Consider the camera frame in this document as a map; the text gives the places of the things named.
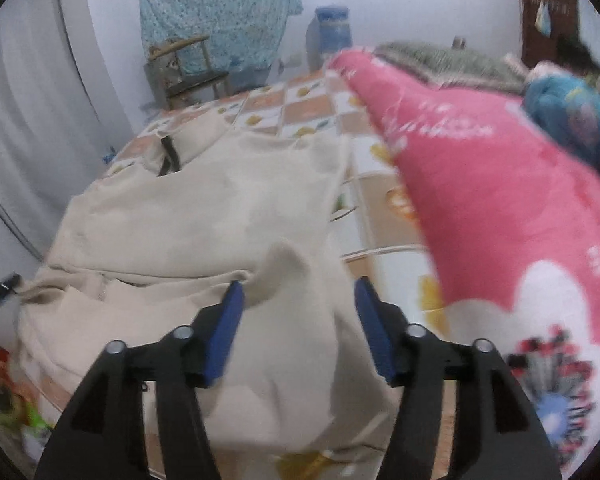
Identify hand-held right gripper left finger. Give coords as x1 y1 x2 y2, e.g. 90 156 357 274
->
32 280 246 480

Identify cream zip-neck sweatshirt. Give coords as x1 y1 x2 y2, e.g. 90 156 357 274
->
15 110 406 456

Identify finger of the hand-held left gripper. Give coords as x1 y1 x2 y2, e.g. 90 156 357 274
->
0 272 23 321

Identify pink floral blanket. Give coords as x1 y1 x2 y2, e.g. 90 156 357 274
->
327 47 600 471

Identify light blue hanging cloth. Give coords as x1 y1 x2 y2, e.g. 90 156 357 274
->
535 0 553 38

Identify green paper bag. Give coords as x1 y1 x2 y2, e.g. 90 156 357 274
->
0 390 51 436

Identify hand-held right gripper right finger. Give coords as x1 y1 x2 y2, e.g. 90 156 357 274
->
354 276 563 480

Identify printed carton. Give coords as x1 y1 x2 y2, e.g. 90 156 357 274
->
147 42 181 91

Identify blue printed blanket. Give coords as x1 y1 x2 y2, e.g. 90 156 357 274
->
522 72 600 186

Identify grey patterned blanket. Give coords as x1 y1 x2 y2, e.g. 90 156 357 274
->
375 40 531 96

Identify blue water bottle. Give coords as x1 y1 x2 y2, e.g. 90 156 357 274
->
306 6 353 73

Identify floral hanging cloth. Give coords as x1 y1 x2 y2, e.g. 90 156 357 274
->
139 0 305 76

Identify white curtain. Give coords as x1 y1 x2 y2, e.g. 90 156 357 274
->
0 0 136 281

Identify wooden chair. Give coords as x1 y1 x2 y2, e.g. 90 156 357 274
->
147 35 231 108

